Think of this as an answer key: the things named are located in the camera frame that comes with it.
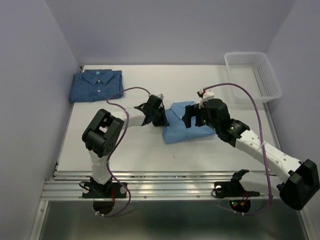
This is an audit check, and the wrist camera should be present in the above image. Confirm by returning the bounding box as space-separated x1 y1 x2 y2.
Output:
157 94 164 100
197 88 215 109

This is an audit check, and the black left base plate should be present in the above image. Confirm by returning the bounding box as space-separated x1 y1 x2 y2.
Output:
81 182 128 199

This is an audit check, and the white plastic mesh basket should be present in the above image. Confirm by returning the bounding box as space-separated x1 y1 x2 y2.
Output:
224 52 283 104

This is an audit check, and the light blue long sleeve shirt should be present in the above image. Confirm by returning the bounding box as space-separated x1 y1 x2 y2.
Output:
162 101 216 144

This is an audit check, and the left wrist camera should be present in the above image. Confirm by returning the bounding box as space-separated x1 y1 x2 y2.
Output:
157 94 164 100

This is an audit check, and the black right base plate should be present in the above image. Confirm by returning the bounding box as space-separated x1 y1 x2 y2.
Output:
213 181 260 199

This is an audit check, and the aluminium mounting rail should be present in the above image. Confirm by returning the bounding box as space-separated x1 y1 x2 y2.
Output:
41 170 306 201

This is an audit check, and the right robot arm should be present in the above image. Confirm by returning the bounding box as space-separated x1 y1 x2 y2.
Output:
182 99 320 211

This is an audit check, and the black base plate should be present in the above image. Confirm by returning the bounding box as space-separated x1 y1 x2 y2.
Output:
81 182 128 199
213 181 260 199

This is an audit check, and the blue plaid folded shirt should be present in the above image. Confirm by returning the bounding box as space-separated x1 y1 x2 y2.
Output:
69 69 124 103

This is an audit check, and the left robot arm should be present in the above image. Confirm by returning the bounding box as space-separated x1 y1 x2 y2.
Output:
79 94 169 199

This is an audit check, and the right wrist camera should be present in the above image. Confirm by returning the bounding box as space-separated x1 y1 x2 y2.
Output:
197 88 215 109

